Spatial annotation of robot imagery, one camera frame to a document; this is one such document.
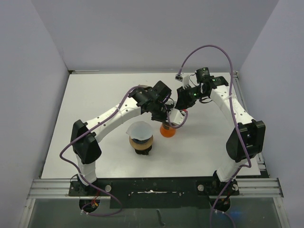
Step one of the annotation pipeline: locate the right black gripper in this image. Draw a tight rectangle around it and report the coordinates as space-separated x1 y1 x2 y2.
175 85 206 111

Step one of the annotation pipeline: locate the white paper coffee filter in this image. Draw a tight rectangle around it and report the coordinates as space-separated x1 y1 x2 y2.
126 121 153 141

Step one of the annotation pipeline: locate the light wooden ring holder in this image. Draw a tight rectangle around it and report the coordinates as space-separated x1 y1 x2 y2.
129 136 153 151

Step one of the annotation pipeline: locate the dark green glass dripper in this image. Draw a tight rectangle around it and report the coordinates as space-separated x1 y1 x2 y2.
135 146 152 155

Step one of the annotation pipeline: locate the blue glass dripper cone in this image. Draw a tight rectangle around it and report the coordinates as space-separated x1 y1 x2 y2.
131 138 149 144

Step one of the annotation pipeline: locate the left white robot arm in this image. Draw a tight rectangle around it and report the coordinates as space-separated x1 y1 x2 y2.
71 81 171 195

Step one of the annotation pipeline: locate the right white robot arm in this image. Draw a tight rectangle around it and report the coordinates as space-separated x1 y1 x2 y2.
175 67 266 194

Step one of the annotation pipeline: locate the orange glass carafe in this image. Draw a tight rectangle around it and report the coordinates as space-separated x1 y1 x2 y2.
160 123 176 138

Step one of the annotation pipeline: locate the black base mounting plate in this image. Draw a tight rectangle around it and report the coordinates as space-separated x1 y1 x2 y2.
68 176 239 209

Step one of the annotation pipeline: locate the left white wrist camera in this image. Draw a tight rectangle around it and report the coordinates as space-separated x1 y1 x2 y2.
168 108 186 127

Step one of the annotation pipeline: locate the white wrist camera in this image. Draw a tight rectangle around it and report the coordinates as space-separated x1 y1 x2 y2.
168 108 186 127
175 73 190 89

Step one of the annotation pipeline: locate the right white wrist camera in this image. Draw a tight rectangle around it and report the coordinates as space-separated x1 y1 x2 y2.
175 73 190 89

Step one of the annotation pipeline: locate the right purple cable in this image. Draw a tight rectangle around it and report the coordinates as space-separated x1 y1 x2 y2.
177 44 252 228

